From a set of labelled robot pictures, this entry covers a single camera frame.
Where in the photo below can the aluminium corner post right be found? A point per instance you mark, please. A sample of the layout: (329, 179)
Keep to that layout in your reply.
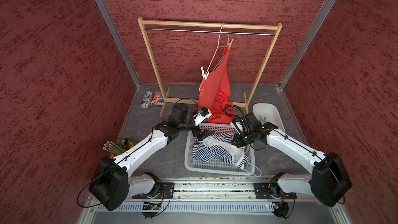
(313, 30)

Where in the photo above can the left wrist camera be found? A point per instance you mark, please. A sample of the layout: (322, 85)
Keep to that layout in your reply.
(201, 115)

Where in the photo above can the pink wire hanger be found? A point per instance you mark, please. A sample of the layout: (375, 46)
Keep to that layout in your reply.
(217, 47)

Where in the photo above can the aluminium corner post left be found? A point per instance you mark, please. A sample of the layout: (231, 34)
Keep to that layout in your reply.
(103, 8)

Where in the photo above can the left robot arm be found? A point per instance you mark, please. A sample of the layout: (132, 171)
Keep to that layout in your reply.
(113, 181)

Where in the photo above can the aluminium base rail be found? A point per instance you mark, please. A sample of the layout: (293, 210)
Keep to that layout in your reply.
(214, 200)

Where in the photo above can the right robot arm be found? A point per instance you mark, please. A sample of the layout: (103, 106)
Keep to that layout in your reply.
(327, 178)

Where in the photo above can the red tank top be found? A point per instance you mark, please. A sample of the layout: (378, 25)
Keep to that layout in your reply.
(215, 92)

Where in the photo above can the wooden clothes rack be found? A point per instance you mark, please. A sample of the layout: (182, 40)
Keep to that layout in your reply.
(220, 26)

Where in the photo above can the yellow pencil cup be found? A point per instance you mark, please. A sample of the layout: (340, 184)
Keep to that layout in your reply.
(118, 147)

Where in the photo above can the blue white striped tank top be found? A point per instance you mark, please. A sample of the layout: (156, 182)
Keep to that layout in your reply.
(220, 146)

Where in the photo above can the aluminium corner post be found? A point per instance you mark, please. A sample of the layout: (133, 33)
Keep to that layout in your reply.
(313, 30)
(103, 8)

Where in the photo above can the light blue wire hanger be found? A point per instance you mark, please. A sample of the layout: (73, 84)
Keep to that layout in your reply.
(252, 170)

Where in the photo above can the white clothespin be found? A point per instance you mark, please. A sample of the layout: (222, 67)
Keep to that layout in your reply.
(204, 74)

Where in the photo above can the wooden clothespin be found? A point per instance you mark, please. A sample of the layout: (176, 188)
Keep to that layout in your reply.
(229, 42)

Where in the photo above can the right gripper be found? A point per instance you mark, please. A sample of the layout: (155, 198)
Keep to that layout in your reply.
(239, 143)

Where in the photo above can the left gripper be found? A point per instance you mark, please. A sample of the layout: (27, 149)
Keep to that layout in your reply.
(202, 135)

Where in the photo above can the white plastic tub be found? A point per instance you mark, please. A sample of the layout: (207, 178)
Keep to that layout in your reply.
(266, 112)

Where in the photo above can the colourful marker box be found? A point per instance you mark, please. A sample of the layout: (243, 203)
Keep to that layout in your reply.
(158, 99)

